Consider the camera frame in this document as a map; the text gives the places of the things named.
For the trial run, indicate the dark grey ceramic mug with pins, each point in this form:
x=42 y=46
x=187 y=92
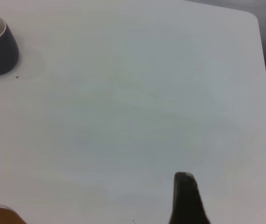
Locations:
x=0 y=56

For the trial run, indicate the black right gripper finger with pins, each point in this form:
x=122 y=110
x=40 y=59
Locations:
x=185 y=203

